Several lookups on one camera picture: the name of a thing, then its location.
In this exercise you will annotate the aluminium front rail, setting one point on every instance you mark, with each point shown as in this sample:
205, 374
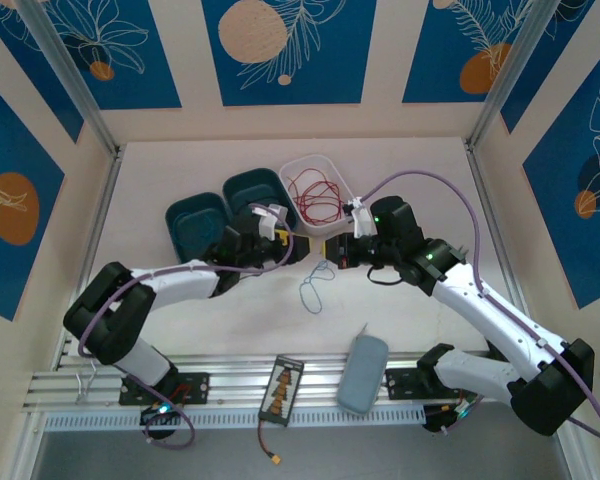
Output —
240, 372

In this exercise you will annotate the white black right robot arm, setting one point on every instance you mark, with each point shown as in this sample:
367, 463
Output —
475, 312

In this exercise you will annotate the small black controller board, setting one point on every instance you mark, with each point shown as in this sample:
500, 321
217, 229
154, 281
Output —
152, 416
432, 422

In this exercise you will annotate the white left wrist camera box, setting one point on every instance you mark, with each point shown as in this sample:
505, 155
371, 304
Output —
269, 222

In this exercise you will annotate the blue floral wall panel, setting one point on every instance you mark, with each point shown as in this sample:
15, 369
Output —
145, 60
330, 60
430, 50
40, 75
555, 225
10, 150
532, 75

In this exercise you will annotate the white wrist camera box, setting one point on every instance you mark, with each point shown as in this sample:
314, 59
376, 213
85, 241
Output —
361, 220
269, 222

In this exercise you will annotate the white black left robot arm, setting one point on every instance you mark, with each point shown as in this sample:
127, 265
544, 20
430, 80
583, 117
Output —
185, 285

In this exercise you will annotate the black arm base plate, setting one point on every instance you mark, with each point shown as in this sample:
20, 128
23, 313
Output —
200, 387
397, 387

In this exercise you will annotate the aluminium frame post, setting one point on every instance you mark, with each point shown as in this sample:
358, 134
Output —
73, 75
511, 75

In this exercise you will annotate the teal plastic bin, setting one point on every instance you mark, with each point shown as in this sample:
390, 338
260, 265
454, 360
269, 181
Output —
245, 177
190, 205

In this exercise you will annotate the white plastic bin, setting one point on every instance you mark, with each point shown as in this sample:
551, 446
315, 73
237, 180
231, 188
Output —
330, 167

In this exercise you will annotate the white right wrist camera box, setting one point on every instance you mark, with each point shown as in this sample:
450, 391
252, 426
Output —
361, 220

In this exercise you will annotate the aluminium side rail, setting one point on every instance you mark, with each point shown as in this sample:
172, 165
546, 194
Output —
479, 172
96, 225

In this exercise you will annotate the black board orange connectors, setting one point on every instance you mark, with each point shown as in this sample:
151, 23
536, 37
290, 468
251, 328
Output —
280, 395

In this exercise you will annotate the grey blue zipper case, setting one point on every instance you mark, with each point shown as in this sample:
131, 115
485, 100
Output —
362, 375

